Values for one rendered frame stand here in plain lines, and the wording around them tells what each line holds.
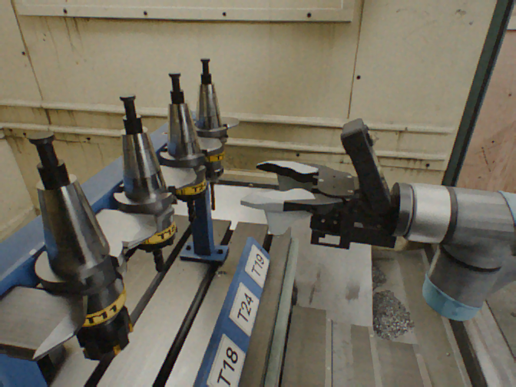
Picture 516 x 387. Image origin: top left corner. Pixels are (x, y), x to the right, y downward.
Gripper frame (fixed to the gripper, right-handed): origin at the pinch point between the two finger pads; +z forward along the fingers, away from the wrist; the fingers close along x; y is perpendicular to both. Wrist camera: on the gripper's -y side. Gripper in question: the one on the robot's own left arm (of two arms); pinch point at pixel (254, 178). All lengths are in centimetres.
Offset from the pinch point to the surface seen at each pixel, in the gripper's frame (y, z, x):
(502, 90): 29, -120, 213
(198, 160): -2.6, 7.2, -1.9
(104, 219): -2.0, 11.8, -16.2
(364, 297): 46, -25, 28
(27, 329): -2.1, 9.3, -28.7
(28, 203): 54, 101, 56
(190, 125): -7.0, 8.5, -0.8
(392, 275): 53, -35, 46
